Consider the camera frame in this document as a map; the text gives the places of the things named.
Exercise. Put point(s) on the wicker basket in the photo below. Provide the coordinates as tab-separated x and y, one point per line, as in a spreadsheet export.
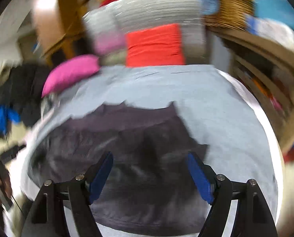
231	14

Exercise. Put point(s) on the grey bed sheet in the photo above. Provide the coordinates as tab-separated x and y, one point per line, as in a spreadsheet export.
216	108

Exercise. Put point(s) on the dark plaid jacket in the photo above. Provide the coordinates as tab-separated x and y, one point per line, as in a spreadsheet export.
149	190

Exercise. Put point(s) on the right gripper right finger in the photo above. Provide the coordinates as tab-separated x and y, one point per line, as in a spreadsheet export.
253	216

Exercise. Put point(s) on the wooden shelf unit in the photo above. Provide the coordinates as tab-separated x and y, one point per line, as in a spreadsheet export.
266	68

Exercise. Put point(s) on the wooden cabinet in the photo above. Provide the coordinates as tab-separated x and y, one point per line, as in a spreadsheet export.
60	29

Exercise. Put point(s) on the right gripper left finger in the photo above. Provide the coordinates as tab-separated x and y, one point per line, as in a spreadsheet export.
46	217

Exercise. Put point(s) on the magenta pillow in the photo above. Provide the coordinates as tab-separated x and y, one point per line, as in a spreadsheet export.
70	72

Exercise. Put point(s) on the blue cloth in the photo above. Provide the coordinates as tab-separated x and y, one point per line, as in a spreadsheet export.
7	115

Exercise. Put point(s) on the black clothing pile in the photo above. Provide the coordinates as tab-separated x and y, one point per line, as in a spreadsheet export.
21	88

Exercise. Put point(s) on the red-orange pillow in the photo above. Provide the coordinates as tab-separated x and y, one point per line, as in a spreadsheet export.
157	46

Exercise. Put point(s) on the silver foil insulation mat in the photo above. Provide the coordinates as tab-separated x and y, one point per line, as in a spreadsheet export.
107	26

